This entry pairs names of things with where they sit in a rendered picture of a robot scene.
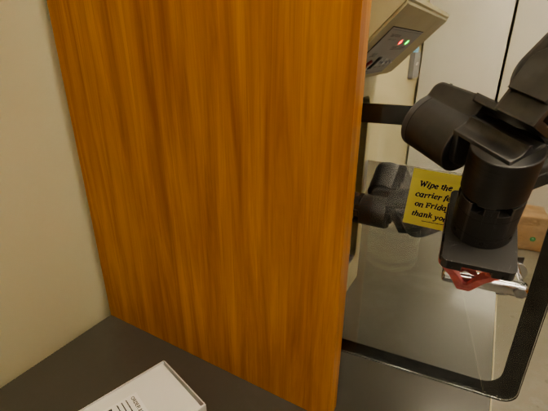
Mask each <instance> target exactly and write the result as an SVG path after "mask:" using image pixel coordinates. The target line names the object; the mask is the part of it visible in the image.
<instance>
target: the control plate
mask: <svg viewBox="0 0 548 411"><path fill-rule="evenodd" d="M422 33H423V32H421V31H417V30H412V29H405V28H401V27H396V26H393V27H392V28H391V29H390V30H389V31H388V32H387V33H386V34H385V35H384V36H383V37H382V38H381V39H380V40H379V41H378V42H377V43H376V44H375V45H374V46H373V47H372V48H371V49H370V50H369V51H368V52H367V60H366V63H368V62H369V61H370V60H372V61H373V62H374V61H375V60H376V59H377V58H378V57H382V60H383V62H384V61H385V60H386V59H388V60H390V59H391V62H392V61H393V60H394V59H395V58H396V57H397V56H398V55H399V54H401V53H402V52H403V51H404V50H405V49H406V48H407V47H408V46H409V45H410V44H411V43H412V42H414V41H415V40H416V39H417V38H418V37H419V36H420V35H421V34H422ZM402 39H404V40H403V41H402V43H400V44H398V45H397V43H398V42H399V41H400V40H402ZM408 40H409V42H408V43H407V44H405V43H406V42H407V41H408ZM404 44H405V45H404ZM388 60H387V61H388ZM380 61H381V60H380ZM380 61H378V62H377V63H376V64H375V65H374V66H373V67H372V68H371V69H367V68H366V69H365V74H370V73H378V72H381V71H383V70H384V68H385V67H386V66H388V65H389V62H388V63H387V64H385V63H384V64H381V63H380V64H378V63H379V62H380Z"/></svg>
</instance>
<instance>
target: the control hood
mask: <svg viewBox="0 0 548 411"><path fill-rule="evenodd" d="M448 17H449V15H448V13H447V12H445V11H443V10H441V9H439V8H438V7H436V6H434V5H433V4H431V3H429V2H428V1H426V0H372V4H371V13H370V22H369V40H368V50H367V52H368V51H369V50H370V49H371V48H372V47H373V46H374V45H375V44H376V43H377V42H378V41H379V40H380V39H381V38H382V37H383V36H384V35H385V34H386V33H387V32H388V31H389V30H390V29H391V28H392V27H393V26H396V27H401V28H405V29H412V30H417V31H421V32H423V33H422V34H421V35H420V36H419V37H418V38H417V39H416V40H415V41H414V42H412V43H411V44H410V45H409V46H408V47H407V48H406V49H405V50H404V51H403V52H402V53H401V54H399V55H398V56H397V57H396V58H395V59H394V60H393V61H392V62H391V63H390V64H389V65H388V66H386V67H385V68H384V70H383V71H381V72H378V73H370V74H365V77H371V76H375V75H379V74H384V73H389V72H391V71H392V70H393V69H395V68H396V67H397V66H398V65H399V64H400V63H401V62H402V61H403V60H405V59H406V58H407V57H408V56H409V55H410V54H411V53H412V52H413V51H415V50H416V49H417V48H418V47H419V46H420V45H421V44H422V43H424V42H425V41H426V40H427V39H428V38H429V37H430V36H431V35H432V34H433V33H434V32H435V31H436V30H437V29H438V28H439V27H440V26H441V25H443V24H444V23H445V22H446V21H447V19H448Z"/></svg>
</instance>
